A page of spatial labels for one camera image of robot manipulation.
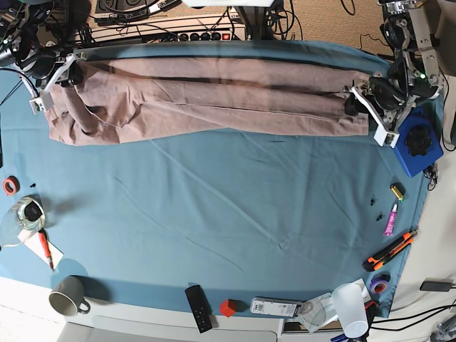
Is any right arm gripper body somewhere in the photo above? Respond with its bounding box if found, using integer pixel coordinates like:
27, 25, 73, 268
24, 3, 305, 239
16, 48, 86, 98

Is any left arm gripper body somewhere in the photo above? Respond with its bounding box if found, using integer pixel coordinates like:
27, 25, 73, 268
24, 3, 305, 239
343, 76, 417, 131

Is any pinkish brown T-shirt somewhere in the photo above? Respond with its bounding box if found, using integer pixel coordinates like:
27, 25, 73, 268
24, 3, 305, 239
45, 57, 368, 146

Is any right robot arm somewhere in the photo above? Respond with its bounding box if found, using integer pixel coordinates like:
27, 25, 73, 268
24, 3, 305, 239
1, 1, 83, 98

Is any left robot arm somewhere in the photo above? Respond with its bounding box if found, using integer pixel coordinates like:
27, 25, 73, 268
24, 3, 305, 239
345, 1, 444, 146

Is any black knob on box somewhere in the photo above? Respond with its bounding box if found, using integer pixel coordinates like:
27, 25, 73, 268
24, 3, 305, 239
405, 125, 432, 157

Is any blue plastic box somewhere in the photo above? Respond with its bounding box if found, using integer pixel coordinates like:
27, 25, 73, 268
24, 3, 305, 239
393, 108, 443, 178

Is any yellow black battery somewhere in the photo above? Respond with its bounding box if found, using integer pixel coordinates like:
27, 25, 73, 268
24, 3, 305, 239
390, 182, 406, 202

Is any teal table cloth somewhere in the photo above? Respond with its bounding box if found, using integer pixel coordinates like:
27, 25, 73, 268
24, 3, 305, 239
0, 39, 445, 319

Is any red tape roll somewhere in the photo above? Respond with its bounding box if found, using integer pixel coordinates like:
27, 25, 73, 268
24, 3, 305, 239
2, 176, 20, 196

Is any purple glue tube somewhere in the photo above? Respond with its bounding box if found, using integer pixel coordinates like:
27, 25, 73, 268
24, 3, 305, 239
383, 203, 398, 237

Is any black power strip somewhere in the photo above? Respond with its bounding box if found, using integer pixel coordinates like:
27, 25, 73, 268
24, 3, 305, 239
171, 30, 245, 42

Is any clear plastic bag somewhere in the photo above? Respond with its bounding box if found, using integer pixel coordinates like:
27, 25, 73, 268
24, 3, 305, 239
1, 196, 46, 249

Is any orange black utility knife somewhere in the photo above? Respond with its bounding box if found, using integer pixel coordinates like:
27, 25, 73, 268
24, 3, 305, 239
363, 230, 418, 272

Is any orange pen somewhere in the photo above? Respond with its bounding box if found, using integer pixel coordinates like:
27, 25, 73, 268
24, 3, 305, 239
38, 229, 55, 272

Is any white paper note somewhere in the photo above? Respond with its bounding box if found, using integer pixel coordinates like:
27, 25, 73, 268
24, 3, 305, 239
24, 232, 63, 270

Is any purple tape roll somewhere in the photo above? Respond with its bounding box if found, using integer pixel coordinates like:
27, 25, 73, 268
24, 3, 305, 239
370, 274, 390, 294

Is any black power adapter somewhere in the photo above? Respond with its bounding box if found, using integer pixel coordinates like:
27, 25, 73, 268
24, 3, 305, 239
420, 280, 455, 292

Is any translucent plastic cup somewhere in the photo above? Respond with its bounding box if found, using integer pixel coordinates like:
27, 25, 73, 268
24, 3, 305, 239
331, 283, 368, 339

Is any grey ceramic mug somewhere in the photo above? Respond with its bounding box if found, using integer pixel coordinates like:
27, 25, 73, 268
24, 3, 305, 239
48, 276, 90, 317

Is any white barcode label box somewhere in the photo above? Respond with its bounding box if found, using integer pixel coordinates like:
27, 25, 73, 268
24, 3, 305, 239
250, 297, 303, 317

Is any red plastic cube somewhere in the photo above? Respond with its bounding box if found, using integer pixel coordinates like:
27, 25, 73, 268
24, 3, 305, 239
219, 299, 237, 318

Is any black remote control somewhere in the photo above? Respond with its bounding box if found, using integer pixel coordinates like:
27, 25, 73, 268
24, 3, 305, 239
185, 285, 212, 333

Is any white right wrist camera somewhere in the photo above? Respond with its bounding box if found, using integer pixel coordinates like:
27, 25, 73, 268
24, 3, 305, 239
29, 92, 54, 115

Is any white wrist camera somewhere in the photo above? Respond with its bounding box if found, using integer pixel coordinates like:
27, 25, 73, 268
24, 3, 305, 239
29, 92, 54, 115
373, 126, 400, 148

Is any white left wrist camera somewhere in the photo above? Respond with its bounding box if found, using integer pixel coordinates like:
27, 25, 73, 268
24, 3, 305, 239
373, 126, 400, 148

